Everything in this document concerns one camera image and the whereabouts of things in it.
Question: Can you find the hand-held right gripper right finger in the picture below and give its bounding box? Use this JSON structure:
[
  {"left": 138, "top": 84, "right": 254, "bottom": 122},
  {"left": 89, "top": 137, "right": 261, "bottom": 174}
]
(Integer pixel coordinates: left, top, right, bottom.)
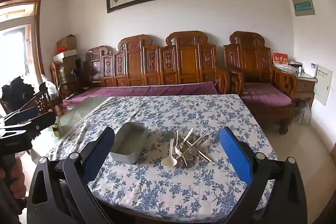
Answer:
[{"left": 219, "top": 127, "right": 307, "bottom": 224}]

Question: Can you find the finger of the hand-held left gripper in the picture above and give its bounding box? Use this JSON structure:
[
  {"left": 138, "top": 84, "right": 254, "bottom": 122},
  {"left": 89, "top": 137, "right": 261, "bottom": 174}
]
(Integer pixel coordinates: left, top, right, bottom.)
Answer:
[
  {"left": 0, "top": 107, "right": 40, "bottom": 126},
  {"left": 26, "top": 112, "right": 57, "bottom": 138}
]

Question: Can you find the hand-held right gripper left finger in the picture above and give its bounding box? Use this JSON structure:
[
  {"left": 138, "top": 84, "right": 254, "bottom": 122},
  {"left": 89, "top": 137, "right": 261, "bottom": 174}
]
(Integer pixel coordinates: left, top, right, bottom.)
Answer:
[{"left": 28, "top": 126, "right": 116, "bottom": 224}]

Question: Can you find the grey metal tin box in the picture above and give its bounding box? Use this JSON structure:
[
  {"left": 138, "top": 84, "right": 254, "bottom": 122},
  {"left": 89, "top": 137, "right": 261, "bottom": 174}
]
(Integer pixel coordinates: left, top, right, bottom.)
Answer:
[{"left": 109, "top": 122, "right": 149, "bottom": 164}]

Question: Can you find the light wooden chopstick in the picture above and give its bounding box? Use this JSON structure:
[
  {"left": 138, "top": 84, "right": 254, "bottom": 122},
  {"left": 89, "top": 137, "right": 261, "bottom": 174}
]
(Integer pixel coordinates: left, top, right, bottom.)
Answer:
[
  {"left": 193, "top": 147, "right": 213, "bottom": 163},
  {"left": 190, "top": 141, "right": 210, "bottom": 159}
]

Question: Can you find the metal spoon with pierced handle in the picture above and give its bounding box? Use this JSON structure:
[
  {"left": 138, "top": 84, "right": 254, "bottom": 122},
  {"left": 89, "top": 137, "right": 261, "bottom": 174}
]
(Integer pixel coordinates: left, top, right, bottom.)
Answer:
[{"left": 188, "top": 131, "right": 210, "bottom": 157}]

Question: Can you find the short white plastic spoon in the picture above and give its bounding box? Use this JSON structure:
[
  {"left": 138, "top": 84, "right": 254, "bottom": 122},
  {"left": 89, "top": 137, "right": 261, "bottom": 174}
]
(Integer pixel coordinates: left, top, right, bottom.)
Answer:
[{"left": 161, "top": 138, "right": 175, "bottom": 167}]

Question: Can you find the person's left hand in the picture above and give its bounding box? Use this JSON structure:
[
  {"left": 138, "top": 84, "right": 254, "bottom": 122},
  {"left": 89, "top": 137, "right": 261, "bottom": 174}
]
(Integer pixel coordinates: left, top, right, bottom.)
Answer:
[{"left": 0, "top": 155, "right": 26, "bottom": 199}]

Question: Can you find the black garment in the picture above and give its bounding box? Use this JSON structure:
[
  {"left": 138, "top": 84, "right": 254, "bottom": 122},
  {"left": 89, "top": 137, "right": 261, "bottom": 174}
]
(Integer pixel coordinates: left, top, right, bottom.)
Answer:
[{"left": 1, "top": 76, "right": 34, "bottom": 111}]

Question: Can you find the carved wooden chair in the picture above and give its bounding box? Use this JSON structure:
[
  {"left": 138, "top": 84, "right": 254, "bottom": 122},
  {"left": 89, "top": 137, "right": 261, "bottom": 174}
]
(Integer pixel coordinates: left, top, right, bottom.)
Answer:
[{"left": 14, "top": 61, "right": 66, "bottom": 119}]

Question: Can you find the green box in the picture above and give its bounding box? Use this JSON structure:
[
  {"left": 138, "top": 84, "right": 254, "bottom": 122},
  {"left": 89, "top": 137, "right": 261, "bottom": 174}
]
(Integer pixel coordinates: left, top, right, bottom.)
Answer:
[{"left": 59, "top": 67, "right": 76, "bottom": 88}]

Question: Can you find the blue floral tablecloth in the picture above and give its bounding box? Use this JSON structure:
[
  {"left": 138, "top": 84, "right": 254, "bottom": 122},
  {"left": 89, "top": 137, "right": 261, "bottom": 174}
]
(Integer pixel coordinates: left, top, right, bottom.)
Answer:
[{"left": 46, "top": 94, "right": 279, "bottom": 216}]

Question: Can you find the purple armchair cushion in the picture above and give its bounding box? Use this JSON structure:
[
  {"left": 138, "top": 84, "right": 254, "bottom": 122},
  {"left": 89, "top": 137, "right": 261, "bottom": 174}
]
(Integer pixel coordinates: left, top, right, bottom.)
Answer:
[{"left": 240, "top": 82, "right": 293, "bottom": 106}]

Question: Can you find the white flat box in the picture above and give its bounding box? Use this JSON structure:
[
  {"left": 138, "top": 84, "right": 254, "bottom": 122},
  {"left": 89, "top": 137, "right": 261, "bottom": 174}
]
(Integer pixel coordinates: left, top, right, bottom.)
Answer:
[{"left": 52, "top": 49, "right": 78, "bottom": 62}]

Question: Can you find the clear plastic bag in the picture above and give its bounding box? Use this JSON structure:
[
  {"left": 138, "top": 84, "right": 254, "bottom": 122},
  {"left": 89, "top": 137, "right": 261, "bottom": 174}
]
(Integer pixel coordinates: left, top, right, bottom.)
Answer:
[{"left": 295, "top": 101, "right": 311, "bottom": 125}]

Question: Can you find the brown cardboard box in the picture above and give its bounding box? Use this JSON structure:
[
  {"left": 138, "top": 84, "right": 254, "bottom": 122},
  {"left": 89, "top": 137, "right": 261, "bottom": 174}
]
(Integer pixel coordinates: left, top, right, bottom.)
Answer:
[{"left": 57, "top": 34, "right": 77, "bottom": 50}]

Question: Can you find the carved wooden armchair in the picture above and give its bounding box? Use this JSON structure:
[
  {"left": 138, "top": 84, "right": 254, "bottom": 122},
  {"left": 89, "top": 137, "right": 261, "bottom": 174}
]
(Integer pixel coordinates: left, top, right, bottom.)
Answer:
[{"left": 223, "top": 31, "right": 298, "bottom": 135}]

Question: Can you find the wooden side table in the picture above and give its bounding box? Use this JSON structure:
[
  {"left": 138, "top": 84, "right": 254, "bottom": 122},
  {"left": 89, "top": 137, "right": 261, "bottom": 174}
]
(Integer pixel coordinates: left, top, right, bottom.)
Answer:
[{"left": 276, "top": 67, "right": 318, "bottom": 109}]

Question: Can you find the red desk calendar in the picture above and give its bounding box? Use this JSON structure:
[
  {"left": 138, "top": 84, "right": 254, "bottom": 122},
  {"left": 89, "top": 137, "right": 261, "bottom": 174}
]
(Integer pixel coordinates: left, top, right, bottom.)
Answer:
[{"left": 272, "top": 51, "right": 289, "bottom": 65}]

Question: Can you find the carved wooden sofa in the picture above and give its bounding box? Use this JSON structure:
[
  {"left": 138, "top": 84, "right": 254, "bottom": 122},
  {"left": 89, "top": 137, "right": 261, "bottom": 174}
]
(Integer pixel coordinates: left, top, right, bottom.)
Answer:
[{"left": 83, "top": 30, "right": 231, "bottom": 95}]

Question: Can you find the wooden door frame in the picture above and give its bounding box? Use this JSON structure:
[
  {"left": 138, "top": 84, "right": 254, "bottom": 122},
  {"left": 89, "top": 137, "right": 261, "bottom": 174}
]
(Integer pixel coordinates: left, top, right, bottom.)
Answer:
[{"left": 0, "top": 0, "right": 46, "bottom": 114}]

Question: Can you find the white wall cabinet door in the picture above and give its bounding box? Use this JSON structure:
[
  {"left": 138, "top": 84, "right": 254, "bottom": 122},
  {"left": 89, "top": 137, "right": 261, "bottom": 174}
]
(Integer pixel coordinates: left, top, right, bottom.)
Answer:
[{"left": 313, "top": 64, "right": 333, "bottom": 106}]

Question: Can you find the grey wall panel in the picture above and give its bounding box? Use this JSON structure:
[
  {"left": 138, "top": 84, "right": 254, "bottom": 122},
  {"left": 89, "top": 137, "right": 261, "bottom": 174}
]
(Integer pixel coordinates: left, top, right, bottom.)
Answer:
[{"left": 292, "top": 0, "right": 316, "bottom": 17}]

